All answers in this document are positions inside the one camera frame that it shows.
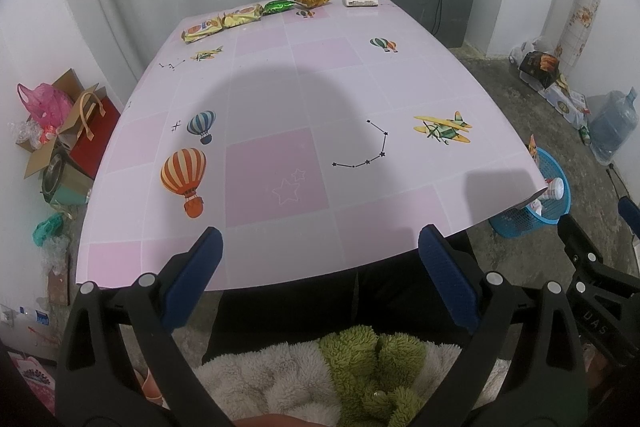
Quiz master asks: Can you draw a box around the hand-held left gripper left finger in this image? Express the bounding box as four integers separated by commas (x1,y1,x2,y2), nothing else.
54,226,236,427

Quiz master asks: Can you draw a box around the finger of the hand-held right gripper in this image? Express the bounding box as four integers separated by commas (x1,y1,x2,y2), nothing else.
617,196,640,240
556,213,640,296

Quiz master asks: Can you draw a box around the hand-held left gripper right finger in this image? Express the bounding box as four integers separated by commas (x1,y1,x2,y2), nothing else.
417,224,587,427

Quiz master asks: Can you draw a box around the person's right hand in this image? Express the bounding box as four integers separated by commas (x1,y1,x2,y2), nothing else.
582,342,621,393

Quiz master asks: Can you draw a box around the blue water jug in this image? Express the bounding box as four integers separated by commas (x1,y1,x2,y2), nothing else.
589,89,640,165

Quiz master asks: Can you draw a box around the white fluffy blanket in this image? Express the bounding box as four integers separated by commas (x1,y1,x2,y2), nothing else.
192,339,506,427

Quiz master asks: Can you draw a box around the green plush toy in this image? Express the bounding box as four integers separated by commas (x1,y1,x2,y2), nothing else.
320,326,428,427

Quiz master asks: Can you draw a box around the cardboard piece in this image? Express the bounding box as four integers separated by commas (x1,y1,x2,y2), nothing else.
47,269,71,307

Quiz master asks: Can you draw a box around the crumpled clear plastic wrap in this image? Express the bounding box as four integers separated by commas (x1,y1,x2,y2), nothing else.
40,237,71,279

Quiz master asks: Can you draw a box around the green plastic bag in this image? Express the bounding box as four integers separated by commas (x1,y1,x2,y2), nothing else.
32,213,66,248

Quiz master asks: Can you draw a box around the teal round box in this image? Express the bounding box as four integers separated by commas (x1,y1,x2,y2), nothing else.
41,147,93,206

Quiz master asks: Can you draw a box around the red gift bag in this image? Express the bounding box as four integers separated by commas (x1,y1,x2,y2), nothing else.
67,89,123,180

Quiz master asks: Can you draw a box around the blue white packet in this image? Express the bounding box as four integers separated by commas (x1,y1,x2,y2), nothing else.
0,304,51,326

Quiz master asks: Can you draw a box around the pink bag dark print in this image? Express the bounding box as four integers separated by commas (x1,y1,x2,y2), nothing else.
10,352,57,415

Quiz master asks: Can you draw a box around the rolled printed sheet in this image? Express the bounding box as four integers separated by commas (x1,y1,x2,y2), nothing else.
547,0,601,75

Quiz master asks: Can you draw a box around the brown cardboard box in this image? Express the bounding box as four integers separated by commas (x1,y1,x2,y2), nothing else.
24,69,101,180

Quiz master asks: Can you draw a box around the crumpled white plastic bag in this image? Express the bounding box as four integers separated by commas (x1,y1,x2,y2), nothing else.
509,38,548,68

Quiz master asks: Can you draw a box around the pink printed tablecloth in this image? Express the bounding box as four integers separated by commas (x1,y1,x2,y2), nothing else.
75,0,548,292

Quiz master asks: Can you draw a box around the pink plastic bag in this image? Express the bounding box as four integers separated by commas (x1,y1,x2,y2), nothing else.
17,83,75,130

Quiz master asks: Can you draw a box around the yellow snack packet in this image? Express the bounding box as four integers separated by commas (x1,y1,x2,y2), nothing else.
220,5,264,29
181,18,224,45

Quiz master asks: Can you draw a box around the grey cabinet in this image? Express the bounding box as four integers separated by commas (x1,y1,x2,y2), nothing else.
372,0,476,48

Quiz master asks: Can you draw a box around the black cable with plug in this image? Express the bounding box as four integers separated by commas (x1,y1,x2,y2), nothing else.
606,164,634,204

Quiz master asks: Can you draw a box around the black power cable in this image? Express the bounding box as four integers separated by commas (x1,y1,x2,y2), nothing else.
417,0,446,36

